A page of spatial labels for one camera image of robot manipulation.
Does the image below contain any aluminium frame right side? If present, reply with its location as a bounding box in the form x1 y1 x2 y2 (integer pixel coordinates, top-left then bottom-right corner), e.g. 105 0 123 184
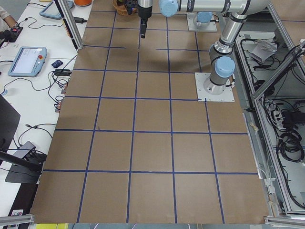
235 0 305 229

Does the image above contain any dark blue checkered pouch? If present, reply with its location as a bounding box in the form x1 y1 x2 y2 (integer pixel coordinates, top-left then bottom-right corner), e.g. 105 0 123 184
51 60 63 68

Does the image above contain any black monitor stand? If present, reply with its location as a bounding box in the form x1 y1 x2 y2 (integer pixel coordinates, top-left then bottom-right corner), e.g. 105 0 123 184
0 96 46 184

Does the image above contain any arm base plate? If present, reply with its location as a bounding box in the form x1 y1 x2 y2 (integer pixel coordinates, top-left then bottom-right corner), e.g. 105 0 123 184
194 73 235 102
186 11 217 32

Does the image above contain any orange round object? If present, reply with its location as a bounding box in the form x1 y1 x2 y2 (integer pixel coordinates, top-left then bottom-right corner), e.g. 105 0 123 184
74 0 92 7

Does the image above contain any grey usb hub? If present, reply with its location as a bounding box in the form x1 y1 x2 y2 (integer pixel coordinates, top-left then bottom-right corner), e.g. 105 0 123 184
14 141 36 158

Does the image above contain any teach pendant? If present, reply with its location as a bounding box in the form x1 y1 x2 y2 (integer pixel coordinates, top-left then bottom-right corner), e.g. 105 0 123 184
8 46 48 77
39 1 63 20

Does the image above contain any teach pendant far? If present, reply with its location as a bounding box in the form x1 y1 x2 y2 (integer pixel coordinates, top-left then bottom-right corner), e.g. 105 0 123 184
39 1 63 20

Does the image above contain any woven wicker basket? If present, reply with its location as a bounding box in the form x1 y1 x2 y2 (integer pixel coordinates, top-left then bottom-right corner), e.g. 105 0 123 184
112 0 137 16

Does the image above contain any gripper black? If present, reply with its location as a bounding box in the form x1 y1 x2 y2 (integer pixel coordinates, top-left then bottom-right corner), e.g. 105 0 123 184
135 0 153 39

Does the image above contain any white power strip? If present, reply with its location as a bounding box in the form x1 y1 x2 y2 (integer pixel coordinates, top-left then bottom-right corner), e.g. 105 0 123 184
271 110 285 130

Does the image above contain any teach pendant near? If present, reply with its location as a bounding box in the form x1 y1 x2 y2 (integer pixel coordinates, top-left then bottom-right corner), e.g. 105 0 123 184
8 46 48 77

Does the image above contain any black power adapter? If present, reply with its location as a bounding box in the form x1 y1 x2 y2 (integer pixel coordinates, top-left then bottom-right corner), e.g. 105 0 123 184
73 17 87 24

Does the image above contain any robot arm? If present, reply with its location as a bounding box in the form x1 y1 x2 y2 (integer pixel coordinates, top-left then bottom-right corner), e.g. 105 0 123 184
159 0 270 95
123 0 153 39

